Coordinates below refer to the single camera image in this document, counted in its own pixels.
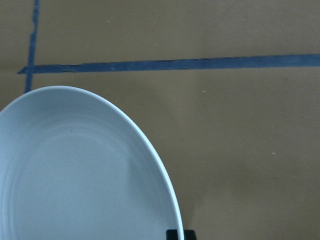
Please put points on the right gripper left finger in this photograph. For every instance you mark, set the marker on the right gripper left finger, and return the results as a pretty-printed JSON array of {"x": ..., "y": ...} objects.
[{"x": 171, "y": 234}]

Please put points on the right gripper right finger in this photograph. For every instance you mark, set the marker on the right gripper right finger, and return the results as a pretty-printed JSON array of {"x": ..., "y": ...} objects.
[{"x": 189, "y": 234}]

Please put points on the blue plate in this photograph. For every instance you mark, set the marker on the blue plate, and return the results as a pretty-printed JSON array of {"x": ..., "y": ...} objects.
[{"x": 73, "y": 166}]

